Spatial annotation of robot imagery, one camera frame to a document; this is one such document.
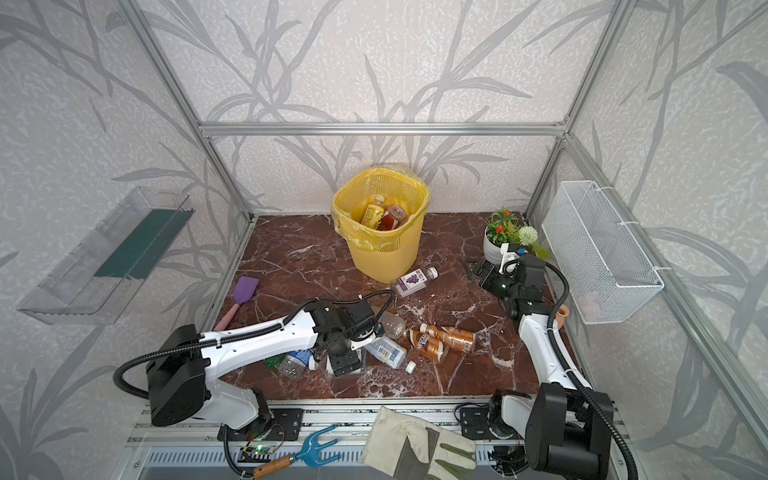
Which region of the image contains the square green label bottle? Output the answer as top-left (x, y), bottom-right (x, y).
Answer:
top-left (313, 353), bottom-right (335, 376)

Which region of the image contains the green plastic bottle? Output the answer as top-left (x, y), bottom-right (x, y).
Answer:
top-left (263, 353), bottom-right (286, 370)

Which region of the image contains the purple grape label bottle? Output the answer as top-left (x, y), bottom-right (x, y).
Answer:
top-left (393, 267), bottom-right (439, 297)

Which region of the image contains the yellow label tea bottle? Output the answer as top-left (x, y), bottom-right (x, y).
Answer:
top-left (360, 194), bottom-right (386, 230)

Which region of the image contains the red juice bottle yellow cap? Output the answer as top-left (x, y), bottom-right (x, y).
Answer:
top-left (378, 204), bottom-right (408, 231)

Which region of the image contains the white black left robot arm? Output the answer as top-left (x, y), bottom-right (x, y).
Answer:
top-left (113, 289), bottom-right (396, 430)

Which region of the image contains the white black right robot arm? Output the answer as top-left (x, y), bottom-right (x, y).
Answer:
top-left (467, 254), bottom-right (639, 479)

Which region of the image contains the yellow plastic waste bin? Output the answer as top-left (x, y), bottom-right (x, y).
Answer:
top-left (331, 167), bottom-right (431, 285)

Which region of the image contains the yellow bin liner bag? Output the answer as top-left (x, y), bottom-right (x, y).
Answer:
top-left (331, 164), bottom-right (430, 252)

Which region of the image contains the small terracotta vase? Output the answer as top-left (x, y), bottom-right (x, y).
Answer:
top-left (555, 305), bottom-right (570, 329)

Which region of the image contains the clear ribbed plastic bottle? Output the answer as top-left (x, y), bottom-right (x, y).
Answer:
top-left (373, 306), bottom-right (407, 340)

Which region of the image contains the white potted artificial plant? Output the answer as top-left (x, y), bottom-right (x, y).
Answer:
top-left (483, 207), bottom-right (551, 265)

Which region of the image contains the large clear water bottle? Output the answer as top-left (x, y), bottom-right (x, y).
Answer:
top-left (364, 335), bottom-right (416, 374)

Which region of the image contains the blue label water bottle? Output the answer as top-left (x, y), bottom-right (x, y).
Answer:
top-left (278, 349), bottom-right (313, 381)

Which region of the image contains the brown milk tea bottle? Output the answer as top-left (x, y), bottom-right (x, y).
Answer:
top-left (419, 323), bottom-right (476, 354)

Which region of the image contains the purple silicone spatula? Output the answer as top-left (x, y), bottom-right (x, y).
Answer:
top-left (213, 276), bottom-right (259, 331)

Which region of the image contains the teal garden hand fork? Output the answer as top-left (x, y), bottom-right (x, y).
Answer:
top-left (251, 425), bottom-right (341, 479)

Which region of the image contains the beige work glove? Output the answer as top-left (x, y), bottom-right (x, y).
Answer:
top-left (360, 407), bottom-right (477, 479)

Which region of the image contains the green circuit board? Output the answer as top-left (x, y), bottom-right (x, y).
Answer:
top-left (239, 444), bottom-right (279, 463)

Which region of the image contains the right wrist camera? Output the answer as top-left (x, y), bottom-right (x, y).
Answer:
top-left (499, 243), bottom-right (528, 277)

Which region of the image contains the white wire mesh basket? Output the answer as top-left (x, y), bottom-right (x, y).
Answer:
top-left (543, 180), bottom-right (664, 325)

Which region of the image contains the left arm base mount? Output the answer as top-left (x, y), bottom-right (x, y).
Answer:
top-left (228, 408), bottom-right (304, 442)

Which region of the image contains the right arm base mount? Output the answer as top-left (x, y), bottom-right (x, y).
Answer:
top-left (454, 403), bottom-right (496, 441)

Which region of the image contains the clear acrylic wall shelf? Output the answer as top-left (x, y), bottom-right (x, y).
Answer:
top-left (18, 187), bottom-right (194, 325)

